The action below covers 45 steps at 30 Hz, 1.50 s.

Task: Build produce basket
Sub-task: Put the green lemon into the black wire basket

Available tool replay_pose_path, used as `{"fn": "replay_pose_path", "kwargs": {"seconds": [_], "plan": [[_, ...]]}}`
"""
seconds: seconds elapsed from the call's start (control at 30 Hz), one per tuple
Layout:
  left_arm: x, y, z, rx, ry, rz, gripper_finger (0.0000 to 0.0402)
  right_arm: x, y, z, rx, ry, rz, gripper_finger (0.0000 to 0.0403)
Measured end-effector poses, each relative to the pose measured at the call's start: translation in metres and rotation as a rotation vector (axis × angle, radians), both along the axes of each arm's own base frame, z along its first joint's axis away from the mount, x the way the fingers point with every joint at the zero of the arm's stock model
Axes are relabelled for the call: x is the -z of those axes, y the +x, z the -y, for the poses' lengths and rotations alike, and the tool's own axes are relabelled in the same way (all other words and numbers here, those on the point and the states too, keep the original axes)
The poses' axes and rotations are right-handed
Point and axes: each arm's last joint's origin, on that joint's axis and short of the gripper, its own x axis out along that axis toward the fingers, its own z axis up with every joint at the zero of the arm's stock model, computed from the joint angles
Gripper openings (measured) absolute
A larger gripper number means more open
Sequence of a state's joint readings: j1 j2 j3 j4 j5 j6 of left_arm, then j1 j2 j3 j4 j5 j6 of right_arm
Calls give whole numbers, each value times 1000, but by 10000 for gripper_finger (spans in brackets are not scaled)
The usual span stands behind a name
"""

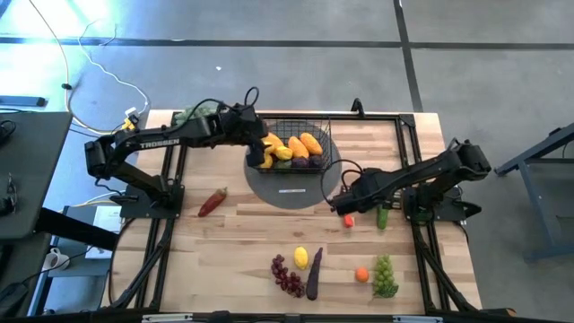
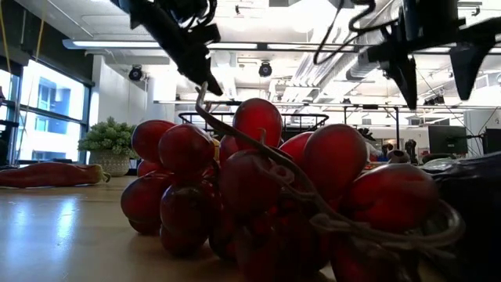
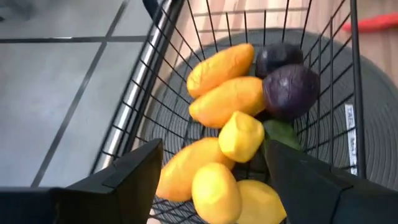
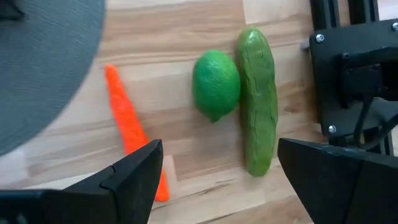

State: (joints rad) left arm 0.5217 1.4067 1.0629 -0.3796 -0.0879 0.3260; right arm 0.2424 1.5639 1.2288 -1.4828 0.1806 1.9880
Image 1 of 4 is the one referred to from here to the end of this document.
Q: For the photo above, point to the white paper sheet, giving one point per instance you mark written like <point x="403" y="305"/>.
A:
<point x="107" y="220"/>

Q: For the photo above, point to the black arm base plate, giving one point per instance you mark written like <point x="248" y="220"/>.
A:
<point x="134" y="208"/>
<point x="448" y="213"/>

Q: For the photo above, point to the black power strip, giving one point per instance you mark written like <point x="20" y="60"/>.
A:
<point x="22" y="101"/>

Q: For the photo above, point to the dark green avocado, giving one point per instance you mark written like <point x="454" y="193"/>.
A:
<point x="282" y="165"/>

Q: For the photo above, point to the white power adapter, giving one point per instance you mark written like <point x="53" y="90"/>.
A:
<point x="133" y="112"/>

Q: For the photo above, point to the silver metal bracket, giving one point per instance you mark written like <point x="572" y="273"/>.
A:
<point x="168" y="318"/>
<point x="417" y="319"/>

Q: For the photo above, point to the black desk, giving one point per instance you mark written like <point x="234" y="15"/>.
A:
<point x="36" y="157"/>

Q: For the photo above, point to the black desk leg bar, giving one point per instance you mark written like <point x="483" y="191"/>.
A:
<point x="76" y="229"/>

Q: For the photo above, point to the small orange fruit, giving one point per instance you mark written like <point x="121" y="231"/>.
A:
<point x="362" y="275"/>

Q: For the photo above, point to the yellow plug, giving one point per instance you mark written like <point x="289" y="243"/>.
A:
<point x="128" y="123"/>

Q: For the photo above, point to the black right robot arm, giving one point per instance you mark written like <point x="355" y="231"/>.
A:
<point x="426" y="172"/>

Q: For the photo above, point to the round grey placemat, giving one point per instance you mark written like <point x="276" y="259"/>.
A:
<point x="287" y="199"/>

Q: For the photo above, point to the white mug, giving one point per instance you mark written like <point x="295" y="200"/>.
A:
<point x="56" y="259"/>

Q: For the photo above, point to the purple eggplant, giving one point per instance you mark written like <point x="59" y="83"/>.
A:
<point x="314" y="278"/>

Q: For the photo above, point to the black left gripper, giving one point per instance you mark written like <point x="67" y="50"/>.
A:
<point x="251" y="130"/>

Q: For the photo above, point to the blue grey metal table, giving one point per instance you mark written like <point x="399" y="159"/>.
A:
<point x="551" y="202"/>

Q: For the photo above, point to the white label strip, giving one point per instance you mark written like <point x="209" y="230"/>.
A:
<point x="291" y="191"/>

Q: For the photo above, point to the red chili pepper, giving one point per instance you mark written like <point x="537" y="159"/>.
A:
<point x="211" y="203"/>

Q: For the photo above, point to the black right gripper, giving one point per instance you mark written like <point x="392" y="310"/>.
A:
<point x="354" y="204"/>

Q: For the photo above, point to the black aluminium rail frame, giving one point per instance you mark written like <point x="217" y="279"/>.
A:
<point x="381" y="117"/>

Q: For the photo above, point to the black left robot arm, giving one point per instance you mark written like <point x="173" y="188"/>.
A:
<point x="152" y="143"/>

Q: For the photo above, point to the dark purple plum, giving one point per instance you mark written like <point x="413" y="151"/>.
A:
<point x="300" y="162"/>

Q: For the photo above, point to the orange red carrot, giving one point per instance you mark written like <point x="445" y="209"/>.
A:
<point x="349" y="221"/>

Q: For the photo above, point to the green grape bunch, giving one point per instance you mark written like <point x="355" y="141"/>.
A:
<point x="385" y="278"/>

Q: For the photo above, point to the green cucumber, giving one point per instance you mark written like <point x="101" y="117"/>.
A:
<point x="382" y="219"/>

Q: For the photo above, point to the red grape bunch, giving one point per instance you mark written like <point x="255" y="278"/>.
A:
<point x="283" y="273"/>

